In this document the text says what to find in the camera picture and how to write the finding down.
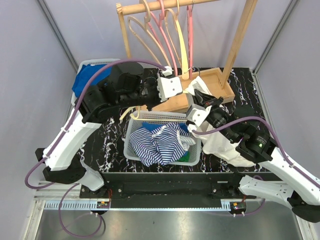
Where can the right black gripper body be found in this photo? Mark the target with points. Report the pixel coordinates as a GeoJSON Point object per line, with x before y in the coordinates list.
{"type": "Point", "coordinates": [221, 117]}

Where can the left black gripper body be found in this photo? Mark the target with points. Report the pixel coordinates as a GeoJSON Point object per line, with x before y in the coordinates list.
{"type": "Point", "coordinates": [148, 94]}

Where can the white tank top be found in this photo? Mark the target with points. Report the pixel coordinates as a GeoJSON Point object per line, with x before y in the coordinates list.
{"type": "Point", "coordinates": [215, 143]}

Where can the blue tank top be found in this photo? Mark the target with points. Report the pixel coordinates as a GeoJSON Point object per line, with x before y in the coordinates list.
{"type": "Point", "coordinates": [152, 126]}

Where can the cream wooden hanger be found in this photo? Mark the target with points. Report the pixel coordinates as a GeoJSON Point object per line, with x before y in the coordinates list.
{"type": "Point", "coordinates": [182, 55]}

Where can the blue white striped top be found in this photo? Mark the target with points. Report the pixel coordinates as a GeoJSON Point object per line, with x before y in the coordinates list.
{"type": "Point", "coordinates": [164, 145]}

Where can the green tank top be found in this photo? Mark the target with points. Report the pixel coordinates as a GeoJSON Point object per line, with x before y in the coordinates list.
{"type": "Point", "coordinates": [185, 158]}

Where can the beige plastic hanger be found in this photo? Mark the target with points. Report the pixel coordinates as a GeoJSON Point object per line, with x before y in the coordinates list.
{"type": "Point", "coordinates": [145, 26]}

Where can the pink hanger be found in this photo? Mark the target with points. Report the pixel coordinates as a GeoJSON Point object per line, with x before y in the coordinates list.
{"type": "Point", "coordinates": [190, 38]}
{"type": "Point", "coordinates": [159, 23]}

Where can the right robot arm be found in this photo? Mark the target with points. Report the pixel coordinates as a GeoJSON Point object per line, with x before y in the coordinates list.
{"type": "Point", "coordinates": [243, 140]}

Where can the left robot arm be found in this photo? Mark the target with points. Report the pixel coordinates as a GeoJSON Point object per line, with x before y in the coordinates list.
{"type": "Point", "coordinates": [108, 88]}

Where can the white centre basket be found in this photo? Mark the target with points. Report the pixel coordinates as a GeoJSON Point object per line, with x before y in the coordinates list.
{"type": "Point", "coordinates": [134, 125]}

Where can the white basket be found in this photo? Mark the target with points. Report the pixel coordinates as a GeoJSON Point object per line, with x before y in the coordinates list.
{"type": "Point", "coordinates": [134, 125]}
{"type": "Point", "coordinates": [92, 62]}

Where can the wooden clothes rack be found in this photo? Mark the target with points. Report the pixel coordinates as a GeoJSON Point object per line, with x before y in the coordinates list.
{"type": "Point", "coordinates": [215, 78]}

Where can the white rear basket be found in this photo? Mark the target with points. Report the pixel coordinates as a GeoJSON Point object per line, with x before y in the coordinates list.
{"type": "Point", "coordinates": [92, 62]}

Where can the folded blue cloth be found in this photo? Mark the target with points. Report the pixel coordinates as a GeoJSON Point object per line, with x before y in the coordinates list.
{"type": "Point", "coordinates": [86, 72]}

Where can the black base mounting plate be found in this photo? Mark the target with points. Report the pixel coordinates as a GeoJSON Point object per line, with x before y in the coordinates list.
{"type": "Point", "coordinates": [167, 190]}

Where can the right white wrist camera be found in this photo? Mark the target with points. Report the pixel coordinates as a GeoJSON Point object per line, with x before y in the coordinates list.
{"type": "Point", "coordinates": [197, 114]}

